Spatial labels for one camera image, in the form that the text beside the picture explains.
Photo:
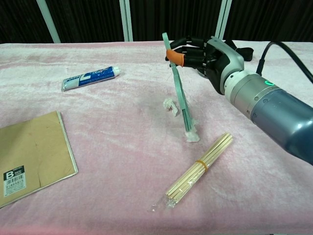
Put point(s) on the brown kraft spiral notebook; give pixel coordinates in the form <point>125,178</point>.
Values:
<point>36,151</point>

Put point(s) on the blue white toothpaste tube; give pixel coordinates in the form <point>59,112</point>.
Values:
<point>90,77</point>

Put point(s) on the black pleated curtain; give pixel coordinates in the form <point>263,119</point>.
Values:
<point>97,19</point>

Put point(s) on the wrapped wooden chopstick bundle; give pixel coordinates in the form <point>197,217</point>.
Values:
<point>193,174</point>

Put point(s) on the yellow rubber band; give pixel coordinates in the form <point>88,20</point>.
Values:
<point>204,164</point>

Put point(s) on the white paper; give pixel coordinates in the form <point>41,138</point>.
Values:
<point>170,104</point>
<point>192,138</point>

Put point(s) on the white metal frame post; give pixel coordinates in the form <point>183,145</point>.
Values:
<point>126,19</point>
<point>49,22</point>
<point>223,19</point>

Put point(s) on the pink plush tablecloth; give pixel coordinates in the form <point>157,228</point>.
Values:
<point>122,137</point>

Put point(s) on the right black grey robot hand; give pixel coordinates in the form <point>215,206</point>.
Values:
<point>220,61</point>

